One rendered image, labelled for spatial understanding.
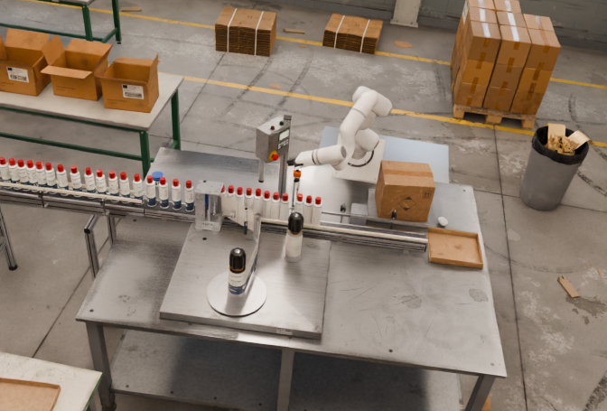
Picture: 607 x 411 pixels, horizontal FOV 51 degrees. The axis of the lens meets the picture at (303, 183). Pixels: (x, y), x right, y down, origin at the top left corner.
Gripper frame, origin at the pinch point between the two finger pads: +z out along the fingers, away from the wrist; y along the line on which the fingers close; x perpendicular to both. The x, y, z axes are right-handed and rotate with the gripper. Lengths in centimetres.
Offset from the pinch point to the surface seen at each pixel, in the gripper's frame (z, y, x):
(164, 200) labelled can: 81, 15, 1
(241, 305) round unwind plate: 21, 64, 41
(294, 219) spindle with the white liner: -1.8, 23.2, 21.4
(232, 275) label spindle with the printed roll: 19, 61, 24
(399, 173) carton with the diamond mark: -34, -49, 45
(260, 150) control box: 16.4, -2.8, -9.6
